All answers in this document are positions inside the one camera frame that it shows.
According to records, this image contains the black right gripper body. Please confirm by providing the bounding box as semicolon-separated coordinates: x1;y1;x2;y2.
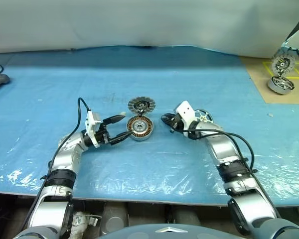
169;115;190;133

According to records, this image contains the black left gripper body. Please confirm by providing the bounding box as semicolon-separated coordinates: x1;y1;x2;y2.
94;120;113;147

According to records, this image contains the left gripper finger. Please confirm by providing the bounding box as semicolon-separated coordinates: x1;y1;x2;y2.
109;131;133;146
103;114;127;126

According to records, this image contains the motor housing with copper stator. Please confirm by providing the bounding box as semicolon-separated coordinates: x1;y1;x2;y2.
126;115;155;143

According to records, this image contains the silver hinged motor lid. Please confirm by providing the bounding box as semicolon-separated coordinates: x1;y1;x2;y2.
272;53;296;76
127;97;152;117

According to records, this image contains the silver spoked rotor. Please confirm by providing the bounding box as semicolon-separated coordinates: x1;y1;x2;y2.
194;108;214;124
270;76;295;90

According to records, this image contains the silver motor housing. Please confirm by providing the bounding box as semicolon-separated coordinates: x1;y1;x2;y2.
267;75;296;96

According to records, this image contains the blue plastic table cover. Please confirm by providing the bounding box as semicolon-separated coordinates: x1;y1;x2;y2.
0;45;299;208

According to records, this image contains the grey rounded cylinder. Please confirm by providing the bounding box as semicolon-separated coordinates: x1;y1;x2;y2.
171;206;202;226
101;202;130;228

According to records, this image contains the white crumpled object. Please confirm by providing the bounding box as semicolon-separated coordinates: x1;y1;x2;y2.
71;211;102;234

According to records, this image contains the brown cardboard mat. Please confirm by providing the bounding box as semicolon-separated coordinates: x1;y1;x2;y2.
239;55;299;104

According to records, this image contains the grey-blue robot torso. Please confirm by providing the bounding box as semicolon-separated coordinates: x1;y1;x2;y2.
96;222;210;239

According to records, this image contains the white backdrop sheet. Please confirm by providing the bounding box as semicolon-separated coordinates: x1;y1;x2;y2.
0;0;299;57

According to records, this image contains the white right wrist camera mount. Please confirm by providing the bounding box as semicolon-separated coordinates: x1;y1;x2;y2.
174;101;199;130

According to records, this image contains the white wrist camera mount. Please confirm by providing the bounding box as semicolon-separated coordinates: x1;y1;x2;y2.
84;111;102;149
174;101;199;130

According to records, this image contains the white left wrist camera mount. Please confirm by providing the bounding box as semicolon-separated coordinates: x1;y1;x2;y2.
84;111;102;149

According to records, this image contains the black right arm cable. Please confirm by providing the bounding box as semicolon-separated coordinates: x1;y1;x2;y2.
188;128;259;175

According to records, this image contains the black strap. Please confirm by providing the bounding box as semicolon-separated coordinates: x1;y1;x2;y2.
286;4;299;42

